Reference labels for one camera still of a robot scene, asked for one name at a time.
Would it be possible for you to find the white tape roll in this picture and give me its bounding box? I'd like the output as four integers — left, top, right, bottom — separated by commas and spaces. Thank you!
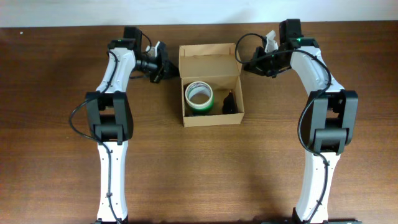
185, 81, 214, 106

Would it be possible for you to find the brown cardboard box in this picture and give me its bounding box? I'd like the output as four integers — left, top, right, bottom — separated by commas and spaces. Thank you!
178, 43, 244, 128

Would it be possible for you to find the black glue bottle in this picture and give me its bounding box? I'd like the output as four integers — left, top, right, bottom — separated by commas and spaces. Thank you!
222, 90, 238, 114

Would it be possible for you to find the green tape roll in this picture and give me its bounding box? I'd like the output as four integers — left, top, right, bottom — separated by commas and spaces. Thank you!
189, 103, 213, 114

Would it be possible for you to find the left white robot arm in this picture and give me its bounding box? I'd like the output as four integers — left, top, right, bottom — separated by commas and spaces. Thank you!
85, 26, 179, 223

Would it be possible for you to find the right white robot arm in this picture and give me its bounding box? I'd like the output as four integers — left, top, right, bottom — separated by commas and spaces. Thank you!
242, 19, 359, 223

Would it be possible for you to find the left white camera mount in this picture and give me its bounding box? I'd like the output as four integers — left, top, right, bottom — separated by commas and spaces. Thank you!
145, 41, 166, 58

